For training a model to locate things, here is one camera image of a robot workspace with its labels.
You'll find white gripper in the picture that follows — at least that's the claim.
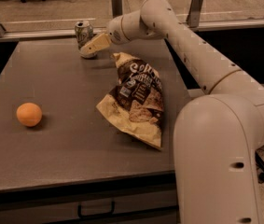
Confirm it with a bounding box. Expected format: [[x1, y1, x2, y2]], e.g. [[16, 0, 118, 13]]
[[79, 16, 126, 55]]

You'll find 7up soda can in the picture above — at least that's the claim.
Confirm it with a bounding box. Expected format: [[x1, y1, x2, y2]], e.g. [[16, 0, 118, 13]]
[[75, 21, 97, 59]]

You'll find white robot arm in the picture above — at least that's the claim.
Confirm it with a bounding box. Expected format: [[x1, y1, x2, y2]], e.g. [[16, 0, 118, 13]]
[[80, 0, 264, 224]]

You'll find brown chip bag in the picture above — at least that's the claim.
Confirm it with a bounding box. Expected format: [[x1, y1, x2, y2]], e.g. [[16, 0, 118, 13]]
[[96, 52, 164, 149]]

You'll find orange fruit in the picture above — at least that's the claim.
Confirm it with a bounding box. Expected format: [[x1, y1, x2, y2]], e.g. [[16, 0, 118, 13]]
[[16, 103, 42, 127]]

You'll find black stand leg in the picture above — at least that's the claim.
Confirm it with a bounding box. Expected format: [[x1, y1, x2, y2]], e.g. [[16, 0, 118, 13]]
[[255, 153, 264, 173]]

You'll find middle metal railing bracket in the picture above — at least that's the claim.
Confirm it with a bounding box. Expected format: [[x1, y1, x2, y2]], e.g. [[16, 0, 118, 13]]
[[111, 0, 123, 18]]

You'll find right metal railing bracket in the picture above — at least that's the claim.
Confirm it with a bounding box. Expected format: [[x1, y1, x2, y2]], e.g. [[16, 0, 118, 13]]
[[187, 0, 203, 28]]

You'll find black drawer handle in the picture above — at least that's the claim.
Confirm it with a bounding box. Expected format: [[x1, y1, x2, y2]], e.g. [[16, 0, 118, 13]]
[[77, 201, 115, 220]]

